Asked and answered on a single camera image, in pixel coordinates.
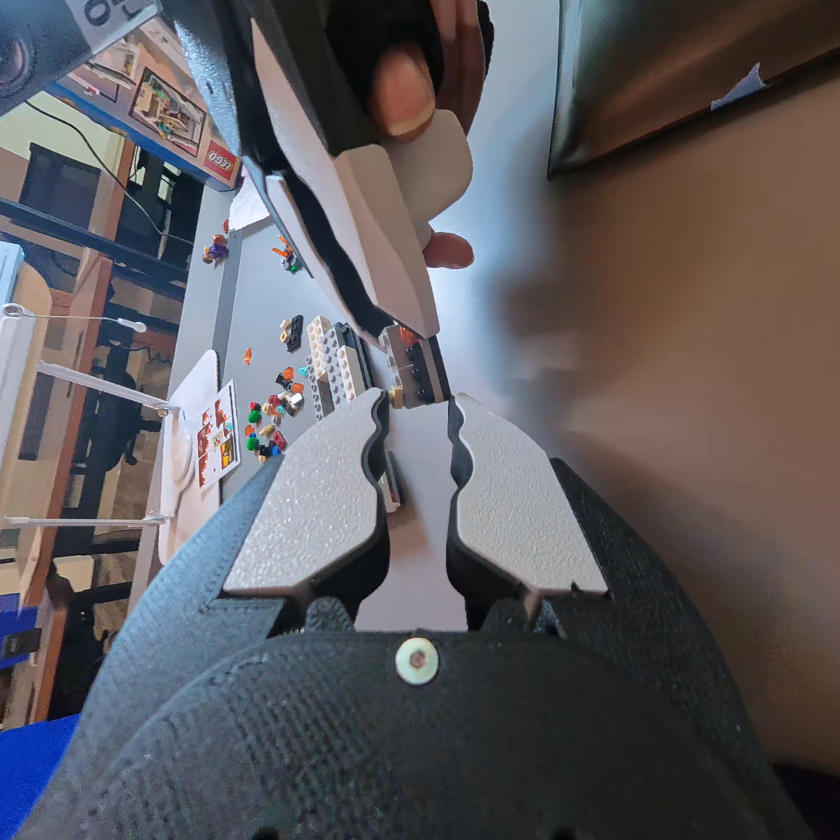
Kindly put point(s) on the lego sticker sheet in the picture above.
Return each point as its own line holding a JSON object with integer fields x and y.
{"x": 216, "y": 426}

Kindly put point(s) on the colourful lego set box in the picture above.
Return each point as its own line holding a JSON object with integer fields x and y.
{"x": 170, "y": 118}

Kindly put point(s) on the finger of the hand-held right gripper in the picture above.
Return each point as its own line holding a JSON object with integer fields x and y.
{"x": 295, "y": 229}
{"x": 387, "y": 249}

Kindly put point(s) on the long grey lego build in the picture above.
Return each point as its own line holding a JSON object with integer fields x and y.
{"x": 328, "y": 354}

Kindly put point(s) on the pile of lego pieces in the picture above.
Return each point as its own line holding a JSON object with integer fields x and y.
{"x": 279, "y": 438}

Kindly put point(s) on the white book stand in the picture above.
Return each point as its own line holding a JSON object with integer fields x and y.
{"x": 177, "y": 459}

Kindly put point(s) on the blue tape piece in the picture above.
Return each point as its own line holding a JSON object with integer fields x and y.
{"x": 745, "y": 88}

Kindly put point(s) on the green round lego campfire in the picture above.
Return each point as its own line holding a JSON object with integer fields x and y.
{"x": 289, "y": 262}

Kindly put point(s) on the blue plastic bin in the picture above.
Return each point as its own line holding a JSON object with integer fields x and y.
{"x": 16, "y": 607}
{"x": 33, "y": 774}

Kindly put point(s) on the person's right hand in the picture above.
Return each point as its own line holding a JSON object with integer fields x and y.
{"x": 407, "y": 92}

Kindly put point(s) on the small grey lego assembly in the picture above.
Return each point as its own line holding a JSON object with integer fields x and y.
{"x": 413, "y": 374}

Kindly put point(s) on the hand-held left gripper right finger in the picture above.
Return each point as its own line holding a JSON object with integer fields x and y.
{"x": 518, "y": 518}

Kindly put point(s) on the purple lego minifigure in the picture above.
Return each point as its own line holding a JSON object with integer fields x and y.
{"x": 215, "y": 250}

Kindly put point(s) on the printed white paper bag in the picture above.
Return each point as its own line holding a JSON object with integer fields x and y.
{"x": 248, "y": 210}

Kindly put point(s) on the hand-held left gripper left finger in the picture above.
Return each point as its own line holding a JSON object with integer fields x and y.
{"x": 308, "y": 512}

